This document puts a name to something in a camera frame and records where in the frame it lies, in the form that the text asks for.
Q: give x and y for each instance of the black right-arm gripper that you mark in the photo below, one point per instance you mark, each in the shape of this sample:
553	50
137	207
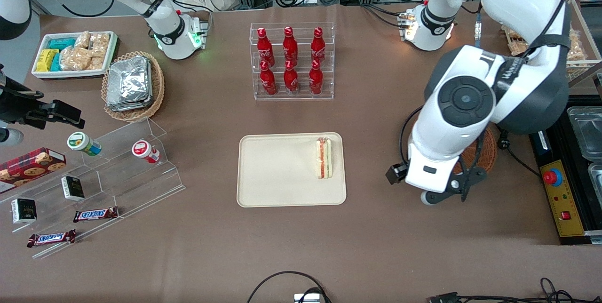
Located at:
14	103

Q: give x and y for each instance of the triangle sandwich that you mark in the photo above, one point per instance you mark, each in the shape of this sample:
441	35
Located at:
323	158

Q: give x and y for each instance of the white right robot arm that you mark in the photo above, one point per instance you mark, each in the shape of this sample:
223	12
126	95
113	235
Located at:
164	35

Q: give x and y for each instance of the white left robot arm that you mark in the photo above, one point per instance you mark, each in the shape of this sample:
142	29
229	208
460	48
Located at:
451	152

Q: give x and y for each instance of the brown wicker basket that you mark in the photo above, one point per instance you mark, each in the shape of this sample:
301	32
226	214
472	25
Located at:
489	152

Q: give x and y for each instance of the light wicker basket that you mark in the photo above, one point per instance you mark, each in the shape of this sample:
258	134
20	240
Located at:
157	86

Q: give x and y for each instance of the cream plastic tray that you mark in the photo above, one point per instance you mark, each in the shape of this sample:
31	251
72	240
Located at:
277	171

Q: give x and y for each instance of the green-lidded sunflower jar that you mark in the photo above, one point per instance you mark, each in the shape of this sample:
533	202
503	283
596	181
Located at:
80	142

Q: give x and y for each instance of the white snack bin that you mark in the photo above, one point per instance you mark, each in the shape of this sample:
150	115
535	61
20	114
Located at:
37	73

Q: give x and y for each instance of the teal snack pack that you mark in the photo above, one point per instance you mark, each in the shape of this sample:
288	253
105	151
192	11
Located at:
56	62
62	43

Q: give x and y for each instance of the red tartan cookie box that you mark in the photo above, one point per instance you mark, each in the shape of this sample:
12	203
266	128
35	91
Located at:
28	166

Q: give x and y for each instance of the yellow snack pack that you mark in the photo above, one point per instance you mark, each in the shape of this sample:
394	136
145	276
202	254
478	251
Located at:
46	59

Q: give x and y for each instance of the clear rice cracker bag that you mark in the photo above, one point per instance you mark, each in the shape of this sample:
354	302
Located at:
99	45
82	40
75	58

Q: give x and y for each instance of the black tea box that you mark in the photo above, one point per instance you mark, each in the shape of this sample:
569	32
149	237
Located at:
23	211
73	188

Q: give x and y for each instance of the silver foil pack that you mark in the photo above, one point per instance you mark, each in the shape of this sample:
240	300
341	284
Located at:
129	79
129	105

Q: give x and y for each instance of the yellow emergency stop box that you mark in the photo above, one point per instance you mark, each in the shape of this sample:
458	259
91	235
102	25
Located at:
562	199

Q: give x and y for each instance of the red-lidded small jar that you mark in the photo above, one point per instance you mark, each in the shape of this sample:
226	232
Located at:
143	150

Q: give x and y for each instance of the Snickers chocolate bar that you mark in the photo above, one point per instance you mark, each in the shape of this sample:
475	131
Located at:
51	238
95	214

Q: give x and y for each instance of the clear acrylic stepped shelf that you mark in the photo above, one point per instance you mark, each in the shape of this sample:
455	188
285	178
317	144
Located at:
136	185

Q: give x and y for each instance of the clear plastic container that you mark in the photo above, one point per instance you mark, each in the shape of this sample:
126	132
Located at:
585	133
596	178

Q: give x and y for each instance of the red cola bottle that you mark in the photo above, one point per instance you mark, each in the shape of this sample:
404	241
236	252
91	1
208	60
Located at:
290	45
268	81
290	79
315	79
265	46
318	45

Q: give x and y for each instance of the clear acrylic bottle rack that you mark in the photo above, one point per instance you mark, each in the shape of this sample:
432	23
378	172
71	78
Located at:
291	97

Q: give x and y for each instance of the clear snack bag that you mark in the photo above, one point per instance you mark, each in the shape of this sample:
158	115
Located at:
577	46
517	44

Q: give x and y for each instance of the silver connector device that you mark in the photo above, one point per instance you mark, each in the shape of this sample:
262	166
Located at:
308	298

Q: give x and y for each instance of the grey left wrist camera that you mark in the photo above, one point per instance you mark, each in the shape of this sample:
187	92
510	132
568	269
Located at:
430	198

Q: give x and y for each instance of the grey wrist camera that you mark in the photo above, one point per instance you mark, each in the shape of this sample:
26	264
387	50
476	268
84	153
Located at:
10	137
430	198

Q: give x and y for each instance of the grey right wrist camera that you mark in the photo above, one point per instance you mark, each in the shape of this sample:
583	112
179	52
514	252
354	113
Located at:
10	137

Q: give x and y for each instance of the cream frame snack crate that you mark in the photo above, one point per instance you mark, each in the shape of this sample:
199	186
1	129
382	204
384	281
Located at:
588	35

